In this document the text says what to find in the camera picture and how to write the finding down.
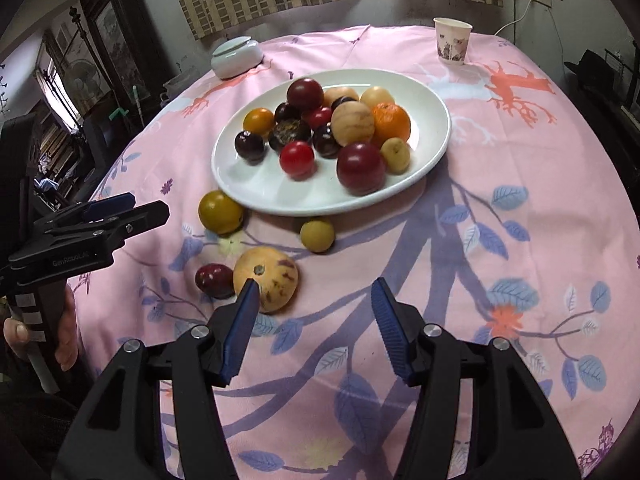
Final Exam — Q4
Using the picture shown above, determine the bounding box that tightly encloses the pale yellow round fruit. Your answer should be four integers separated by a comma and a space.
360, 86, 396, 110

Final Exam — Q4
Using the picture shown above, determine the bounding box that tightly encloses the large orange mandarin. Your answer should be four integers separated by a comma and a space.
372, 102, 412, 149

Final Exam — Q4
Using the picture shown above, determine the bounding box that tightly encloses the mop handle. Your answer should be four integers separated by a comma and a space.
131, 85, 146, 129

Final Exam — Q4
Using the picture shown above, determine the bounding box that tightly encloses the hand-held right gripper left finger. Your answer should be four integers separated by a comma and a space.
50, 280, 261, 480

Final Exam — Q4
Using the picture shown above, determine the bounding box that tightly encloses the black hat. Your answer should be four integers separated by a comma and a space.
564, 49, 619, 92

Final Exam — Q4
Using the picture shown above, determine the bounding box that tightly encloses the dark framed picture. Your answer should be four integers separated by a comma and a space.
94, 1, 140, 92

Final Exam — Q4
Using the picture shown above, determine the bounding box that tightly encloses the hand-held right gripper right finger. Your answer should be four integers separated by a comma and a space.
371, 277, 583, 480

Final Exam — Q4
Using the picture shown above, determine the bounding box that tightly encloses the white round plate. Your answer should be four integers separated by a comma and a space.
211, 68, 452, 217

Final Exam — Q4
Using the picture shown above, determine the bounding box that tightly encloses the yellow speckled passion fruit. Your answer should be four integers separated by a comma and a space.
233, 246, 300, 314

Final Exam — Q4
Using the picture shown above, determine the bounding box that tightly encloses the printed paper cup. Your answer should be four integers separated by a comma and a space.
433, 16, 473, 67

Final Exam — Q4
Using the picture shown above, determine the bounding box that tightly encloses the white power cable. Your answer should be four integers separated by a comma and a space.
495, 0, 534, 38

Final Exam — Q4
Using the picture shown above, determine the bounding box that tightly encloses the large dark red plum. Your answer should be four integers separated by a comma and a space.
287, 77, 325, 111

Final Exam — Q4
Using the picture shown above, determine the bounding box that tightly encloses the small yellow-green fruit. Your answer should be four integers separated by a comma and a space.
300, 218, 335, 254

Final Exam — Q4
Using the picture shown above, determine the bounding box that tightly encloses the dark mangosteen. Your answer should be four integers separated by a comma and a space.
268, 118, 312, 154

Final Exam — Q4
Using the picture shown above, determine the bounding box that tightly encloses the pink printed tablecloth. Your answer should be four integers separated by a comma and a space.
65, 25, 640, 480

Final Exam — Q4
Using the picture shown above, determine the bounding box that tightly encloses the small orange-yellow citrus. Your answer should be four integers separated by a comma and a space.
243, 108, 276, 136

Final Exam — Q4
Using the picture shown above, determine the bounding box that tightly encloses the standing electric fan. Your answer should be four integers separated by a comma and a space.
67, 57, 99, 107

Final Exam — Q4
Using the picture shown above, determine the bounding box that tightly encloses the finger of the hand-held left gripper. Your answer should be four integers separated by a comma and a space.
42, 200, 170, 241
34, 192, 136, 227

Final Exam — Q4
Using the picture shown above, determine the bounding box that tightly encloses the person's left hand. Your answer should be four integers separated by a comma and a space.
2, 284, 78, 373

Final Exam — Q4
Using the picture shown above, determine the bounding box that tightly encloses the white lidded ceramic jar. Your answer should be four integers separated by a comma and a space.
210, 35, 264, 80

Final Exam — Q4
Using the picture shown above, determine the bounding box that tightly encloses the green-yellow citrus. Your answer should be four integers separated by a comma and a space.
198, 190, 245, 236

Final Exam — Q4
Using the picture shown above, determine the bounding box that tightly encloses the red cherry tomato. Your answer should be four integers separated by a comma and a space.
305, 106, 334, 130
279, 141, 316, 180

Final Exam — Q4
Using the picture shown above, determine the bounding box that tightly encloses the large beige speckled fruit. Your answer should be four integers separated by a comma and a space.
330, 101, 376, 146

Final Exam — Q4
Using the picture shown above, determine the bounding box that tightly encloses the small yellow-brown fruit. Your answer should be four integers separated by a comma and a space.
380, 137, 411, 175

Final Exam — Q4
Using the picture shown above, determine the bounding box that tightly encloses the pale yellow oval fruit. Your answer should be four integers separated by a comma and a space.
323, 87, 360, 107

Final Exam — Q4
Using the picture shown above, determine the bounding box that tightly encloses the clear plastic container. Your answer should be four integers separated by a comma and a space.
161, 66, 196, 107

